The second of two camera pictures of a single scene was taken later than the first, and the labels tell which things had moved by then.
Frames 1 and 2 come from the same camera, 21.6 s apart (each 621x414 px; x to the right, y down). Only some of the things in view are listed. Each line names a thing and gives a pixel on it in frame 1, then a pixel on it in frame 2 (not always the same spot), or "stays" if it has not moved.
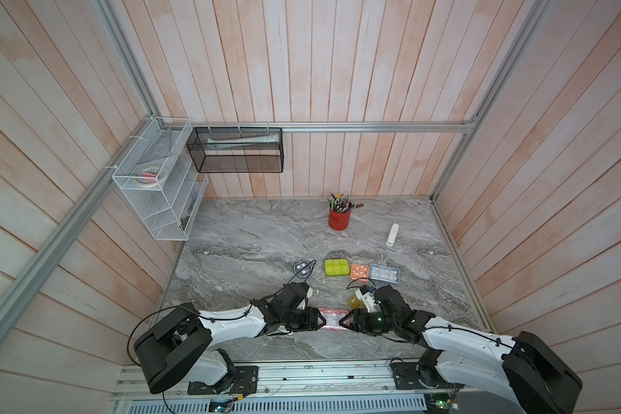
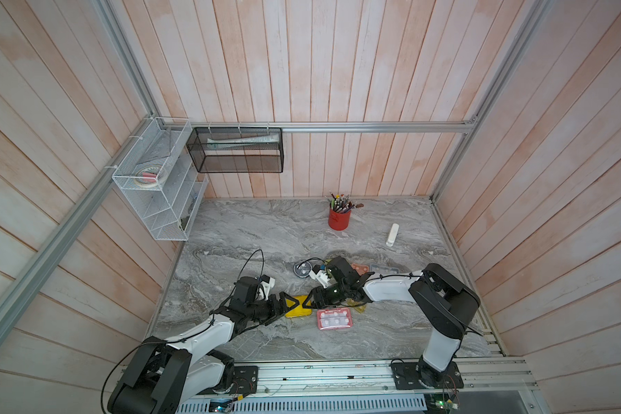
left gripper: [311, 320] -> [276, 313]
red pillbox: [332, 316] stays
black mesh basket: [237, 150] stays
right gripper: [357, 315] -> [316, 293]
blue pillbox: [384, 273] stays
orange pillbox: [359, 271] stays
